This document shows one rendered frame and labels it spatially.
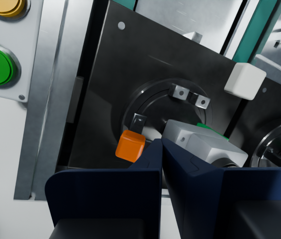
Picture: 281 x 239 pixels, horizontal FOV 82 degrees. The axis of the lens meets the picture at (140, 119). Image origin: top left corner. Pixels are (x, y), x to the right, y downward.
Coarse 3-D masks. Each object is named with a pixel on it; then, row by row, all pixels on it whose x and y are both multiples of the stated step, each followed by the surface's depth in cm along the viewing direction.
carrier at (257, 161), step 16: (272, 80) 27; (256, 96) 28; (272, 96) 29; (240, 112) 28; (256, 112) 29; (272, 112) 30; (240, 128) 29; (256, 128) 30; (272, 128) 29; (240, 144) 31; (256, 144) 30; (272, 144) 30; (256, 160) 30
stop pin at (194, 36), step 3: (189, 33) 22; (192, 33) 22; (195, 33) 21; (198, 33) 22; (186, 36) 23; (189, 36) 22; (192, 36) 22; (195, 36) 22; (198, 36) 22; (201, 36) 22; (192, 39) 22; (195, 39) 22; (198, 39) 22; (198, 42) 22
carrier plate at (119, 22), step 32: (128, 32) 19; (160, 32) 20; (96, 64) 19; (128, 64) 20; (160, 64) 21; (192, 64) 22; (224, 64) 24; (96, 96) 20; (128, 96) 21; (224, 96) 26; (96, 128) 22; (224, 128) 28; (96, 160) 24
